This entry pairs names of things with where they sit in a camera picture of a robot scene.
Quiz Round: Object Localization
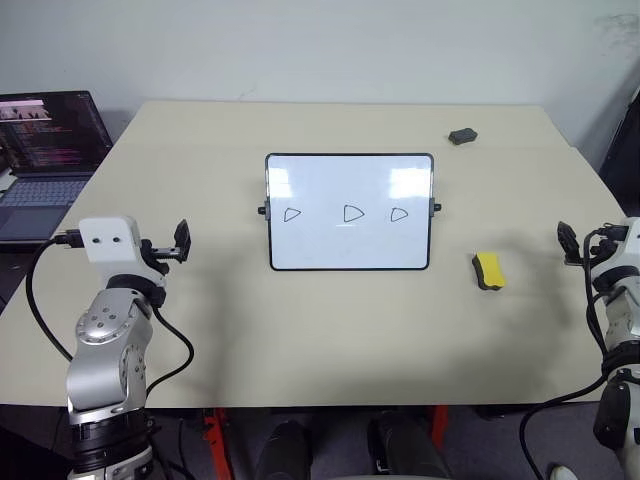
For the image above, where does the open grey laptop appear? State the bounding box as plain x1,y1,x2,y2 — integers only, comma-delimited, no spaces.
0,90,116,246

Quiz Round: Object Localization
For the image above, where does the red table leg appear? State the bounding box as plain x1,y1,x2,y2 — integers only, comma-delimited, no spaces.
428,404,450,452
201,406,235,480

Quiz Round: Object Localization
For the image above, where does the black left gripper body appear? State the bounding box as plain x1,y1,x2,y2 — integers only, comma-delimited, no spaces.
140,238,178,276

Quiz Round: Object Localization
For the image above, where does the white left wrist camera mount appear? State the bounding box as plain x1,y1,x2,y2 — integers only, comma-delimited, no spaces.
79,215,167,290

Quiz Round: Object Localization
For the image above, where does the yellow and black eraser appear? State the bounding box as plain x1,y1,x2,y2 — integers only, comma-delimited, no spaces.
470,251,508,293

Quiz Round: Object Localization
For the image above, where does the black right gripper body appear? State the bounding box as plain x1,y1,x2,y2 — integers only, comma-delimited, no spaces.
580,224,629,262

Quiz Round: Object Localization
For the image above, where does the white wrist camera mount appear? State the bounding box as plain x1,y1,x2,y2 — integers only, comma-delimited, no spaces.
591,216,640,302
79,215,167,290

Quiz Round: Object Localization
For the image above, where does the black-framed small whiteboard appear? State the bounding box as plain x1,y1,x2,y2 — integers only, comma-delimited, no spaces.
256,152,444,273

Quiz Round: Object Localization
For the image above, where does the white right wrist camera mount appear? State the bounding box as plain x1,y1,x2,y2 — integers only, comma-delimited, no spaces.
591,216,640,302

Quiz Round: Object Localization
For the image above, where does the black bulky object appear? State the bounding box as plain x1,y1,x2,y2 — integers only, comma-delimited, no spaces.
596,83,640,217

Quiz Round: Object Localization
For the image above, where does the small dark grey object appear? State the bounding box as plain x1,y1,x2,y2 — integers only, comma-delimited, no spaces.
447,127,479,147

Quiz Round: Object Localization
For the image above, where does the dark rounded shape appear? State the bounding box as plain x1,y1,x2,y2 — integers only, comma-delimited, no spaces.
258,418,315,480
366,408,452,480

